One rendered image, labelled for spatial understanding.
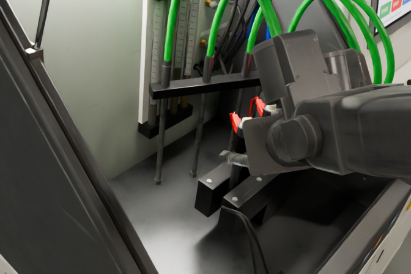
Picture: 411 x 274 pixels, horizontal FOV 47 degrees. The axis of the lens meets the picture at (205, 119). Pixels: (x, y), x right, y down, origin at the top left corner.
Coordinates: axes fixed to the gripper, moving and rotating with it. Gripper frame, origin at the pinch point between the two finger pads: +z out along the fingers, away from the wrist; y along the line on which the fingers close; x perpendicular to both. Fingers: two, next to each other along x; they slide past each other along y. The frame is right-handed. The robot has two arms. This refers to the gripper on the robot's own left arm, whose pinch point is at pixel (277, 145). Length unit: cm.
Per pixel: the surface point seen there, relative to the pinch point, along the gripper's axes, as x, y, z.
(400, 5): -33, -47, 57
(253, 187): 6.7, 1.3, 28.9
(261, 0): -17.6, 0.3, -7.3
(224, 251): 19.0, 8.4, 35.9
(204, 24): -31, 5, 42
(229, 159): 0.8, 6.1, 9.7
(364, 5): -23.1, -22.8, 19.5
